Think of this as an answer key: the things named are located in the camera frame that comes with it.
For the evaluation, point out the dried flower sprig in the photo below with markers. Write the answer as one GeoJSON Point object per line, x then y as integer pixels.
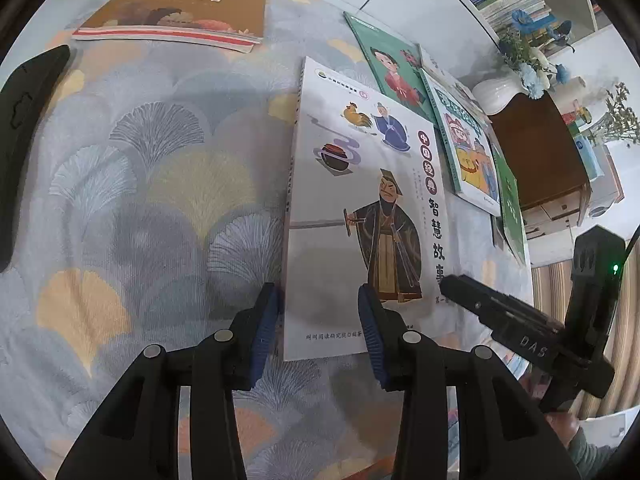
{"type": "Point", "coordinates": [619, 122]}

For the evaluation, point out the person's right hand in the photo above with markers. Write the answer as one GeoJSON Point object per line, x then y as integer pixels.
{"type": "Point", "coordinates": [564, 424]}

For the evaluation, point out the brown Aesop fables book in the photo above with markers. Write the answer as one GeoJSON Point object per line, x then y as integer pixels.
{"type": "Point", "coordinates": [236, 25]}

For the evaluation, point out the black phone on table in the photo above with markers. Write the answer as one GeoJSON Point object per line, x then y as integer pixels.
{"type": "Point", "coordinates": [23, 98]}

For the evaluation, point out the white ribbed vase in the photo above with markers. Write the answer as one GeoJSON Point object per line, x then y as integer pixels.
{"type": "Point", "coordinates": [495, 94]}

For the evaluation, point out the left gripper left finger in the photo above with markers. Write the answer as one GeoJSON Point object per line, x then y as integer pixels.
{"type": "Point", "coordinates": [134, 432]}

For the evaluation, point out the green poetry book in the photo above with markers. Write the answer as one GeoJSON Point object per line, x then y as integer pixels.
{"type": "Point", "coordinates": [395, 65]}

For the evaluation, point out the white wisdom stories book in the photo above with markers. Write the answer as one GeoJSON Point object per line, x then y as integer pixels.
{"type": "Point", "coordinates": [366, 206]}

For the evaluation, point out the white yellow-robed emperor book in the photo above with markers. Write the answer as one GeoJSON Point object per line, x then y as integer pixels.
{"type": "Point", "coordinates": [472, 167]}

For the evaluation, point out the dark brown wooden cabinet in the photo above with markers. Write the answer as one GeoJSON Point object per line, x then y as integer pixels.
{"type": "Point", "coordinates": [553, 184]}

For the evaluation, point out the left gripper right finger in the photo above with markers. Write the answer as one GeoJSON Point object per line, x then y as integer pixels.
{"type": "Point", "coordinates": [502, 433]}

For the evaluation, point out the blue white flower bouquet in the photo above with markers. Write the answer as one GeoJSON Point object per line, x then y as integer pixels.
{"type": "Point", "coordinates": [524, 45]}

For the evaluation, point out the ginkgo pattern tablecloth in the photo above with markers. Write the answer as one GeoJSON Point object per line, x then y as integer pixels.
{"type": "Point", "coordinates": [152, 211]}

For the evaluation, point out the dark green thin book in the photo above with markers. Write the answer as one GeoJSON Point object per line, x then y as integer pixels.
{"type": "Point", "coordinates": [512, 221]}

